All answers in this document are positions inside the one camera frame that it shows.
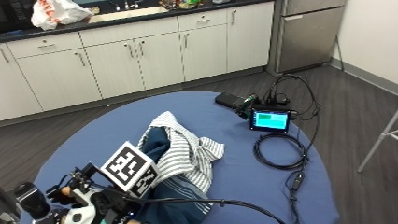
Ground small black monitor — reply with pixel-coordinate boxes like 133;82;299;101
249;106;294;134

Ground white kitchen cabinets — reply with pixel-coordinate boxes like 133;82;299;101
0;1;275;123

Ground kitchen sink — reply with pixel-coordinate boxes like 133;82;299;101
86;5;169;24

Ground clutter of small counter items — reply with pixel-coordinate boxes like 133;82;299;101
158;0;205;11

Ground black cylindrical camera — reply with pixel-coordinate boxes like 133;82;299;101
13;181;54;221

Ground dark blue striped cloth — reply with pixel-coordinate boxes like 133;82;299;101
134;125;218;224

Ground stainless steel refrigerator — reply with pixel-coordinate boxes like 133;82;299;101
266;0;349;77

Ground coiled black cable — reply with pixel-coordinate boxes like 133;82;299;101
253;133;311;171

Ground metal faucet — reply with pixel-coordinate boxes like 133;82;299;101
108;0;142;12

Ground loose black cables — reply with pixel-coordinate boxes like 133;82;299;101
267;74;323;126

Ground white cube with black markers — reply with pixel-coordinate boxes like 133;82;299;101
100;140;161;199

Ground black rectangular box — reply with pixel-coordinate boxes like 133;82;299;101
214;91;246;109

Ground black electronics module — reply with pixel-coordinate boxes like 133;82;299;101
231;92;293;121

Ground black cable with inline adapter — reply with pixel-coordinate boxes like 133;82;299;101
285;167;309;224

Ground white plastic bag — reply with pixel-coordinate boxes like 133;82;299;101
29;0;94;32

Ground black countertop appliance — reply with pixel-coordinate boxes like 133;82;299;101
0;0;37;34

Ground white grey striped cloth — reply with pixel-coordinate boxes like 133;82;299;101
136;110;226;194

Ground grey metal stand leg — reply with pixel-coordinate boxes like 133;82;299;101
355;109;398;174

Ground black countertop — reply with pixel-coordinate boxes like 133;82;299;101
0;0;274;44

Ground thick black glove cable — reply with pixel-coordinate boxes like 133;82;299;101
136;197;289;224

